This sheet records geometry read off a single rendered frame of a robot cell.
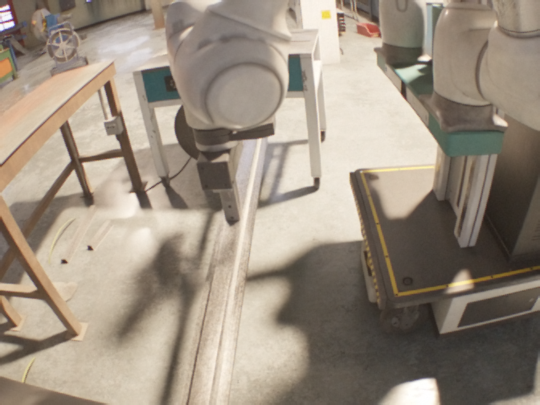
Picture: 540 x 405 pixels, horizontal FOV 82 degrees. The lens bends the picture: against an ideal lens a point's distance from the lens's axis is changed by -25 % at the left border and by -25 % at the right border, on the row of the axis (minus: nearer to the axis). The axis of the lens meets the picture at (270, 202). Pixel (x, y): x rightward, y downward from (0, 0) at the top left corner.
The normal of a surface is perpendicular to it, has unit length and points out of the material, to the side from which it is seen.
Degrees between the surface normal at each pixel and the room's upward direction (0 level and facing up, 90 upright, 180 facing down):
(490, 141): 90
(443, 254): 0
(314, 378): 0
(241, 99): 97
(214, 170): 90
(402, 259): 0
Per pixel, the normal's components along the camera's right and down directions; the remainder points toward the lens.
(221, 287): -0.11, -0.79
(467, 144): 0.00, 0.60
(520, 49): -0.78, 0.20
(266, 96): 0.18, 0.67
